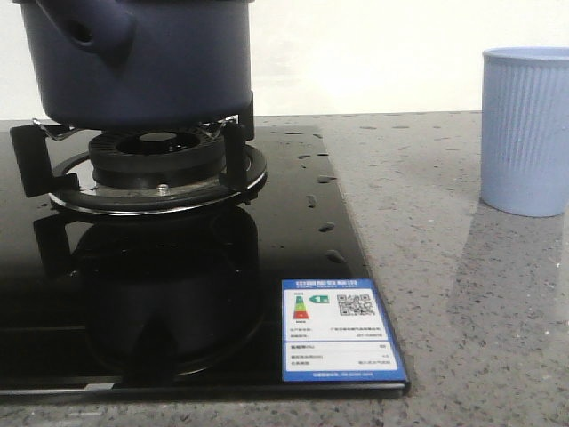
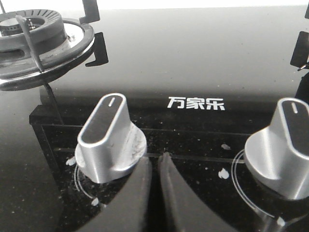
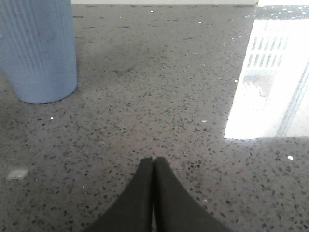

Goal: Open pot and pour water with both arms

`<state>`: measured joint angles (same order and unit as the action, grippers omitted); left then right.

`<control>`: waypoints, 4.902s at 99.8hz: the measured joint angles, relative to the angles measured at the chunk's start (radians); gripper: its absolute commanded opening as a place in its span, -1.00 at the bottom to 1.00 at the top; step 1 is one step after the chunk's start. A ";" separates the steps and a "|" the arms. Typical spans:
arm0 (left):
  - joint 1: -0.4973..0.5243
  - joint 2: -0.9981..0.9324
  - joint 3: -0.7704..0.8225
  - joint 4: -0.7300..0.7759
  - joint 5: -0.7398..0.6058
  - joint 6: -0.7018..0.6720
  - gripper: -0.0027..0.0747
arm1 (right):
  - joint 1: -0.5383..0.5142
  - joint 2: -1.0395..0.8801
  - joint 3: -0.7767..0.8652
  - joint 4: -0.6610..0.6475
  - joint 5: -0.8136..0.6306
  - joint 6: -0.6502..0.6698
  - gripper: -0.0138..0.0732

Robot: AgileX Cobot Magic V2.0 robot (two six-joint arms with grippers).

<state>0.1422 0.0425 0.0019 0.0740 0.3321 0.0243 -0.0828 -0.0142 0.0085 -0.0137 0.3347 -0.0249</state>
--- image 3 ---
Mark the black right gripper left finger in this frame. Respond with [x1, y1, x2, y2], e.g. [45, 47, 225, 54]
[84, 158, 154, 232]

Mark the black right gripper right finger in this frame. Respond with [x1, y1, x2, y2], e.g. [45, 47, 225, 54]
[154, 157, 231, 232]

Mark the light blue ribbed cup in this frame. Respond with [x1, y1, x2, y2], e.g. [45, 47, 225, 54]
[0, 0, 77, 104]

